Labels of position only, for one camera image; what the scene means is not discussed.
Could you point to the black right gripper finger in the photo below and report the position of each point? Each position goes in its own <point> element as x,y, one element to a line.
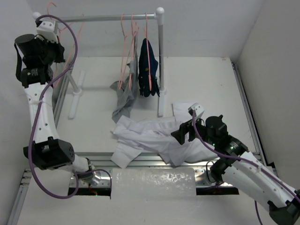
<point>180,134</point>
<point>191,133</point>

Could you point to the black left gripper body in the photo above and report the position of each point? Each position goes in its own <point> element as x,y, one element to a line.
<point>59,52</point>

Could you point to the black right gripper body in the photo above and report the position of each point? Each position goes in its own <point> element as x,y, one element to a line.
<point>211,141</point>

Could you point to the white shirt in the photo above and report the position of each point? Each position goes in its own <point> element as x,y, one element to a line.
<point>155,136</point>

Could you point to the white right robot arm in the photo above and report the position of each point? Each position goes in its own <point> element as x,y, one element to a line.
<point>239,167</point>

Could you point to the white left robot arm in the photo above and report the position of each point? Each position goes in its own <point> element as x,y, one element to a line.
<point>48,151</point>

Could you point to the grey shirt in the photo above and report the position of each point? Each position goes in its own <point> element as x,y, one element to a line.
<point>127,95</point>

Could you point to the white clothes rack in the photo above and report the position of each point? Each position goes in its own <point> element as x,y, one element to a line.
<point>159,16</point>

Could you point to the dark navy garment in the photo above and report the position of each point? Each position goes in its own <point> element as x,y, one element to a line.
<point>147,66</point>

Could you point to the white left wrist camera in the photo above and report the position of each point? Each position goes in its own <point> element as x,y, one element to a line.
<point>48,30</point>

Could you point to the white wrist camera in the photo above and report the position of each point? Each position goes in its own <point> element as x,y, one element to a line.
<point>48,30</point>
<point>197,109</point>

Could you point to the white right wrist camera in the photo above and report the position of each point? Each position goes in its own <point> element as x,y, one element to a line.
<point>197,109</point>

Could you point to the pink wire hanger with navy garment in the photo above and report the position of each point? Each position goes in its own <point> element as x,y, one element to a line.
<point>148,53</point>

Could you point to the aluminium frame rail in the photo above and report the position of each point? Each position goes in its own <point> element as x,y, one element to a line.
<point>138,198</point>

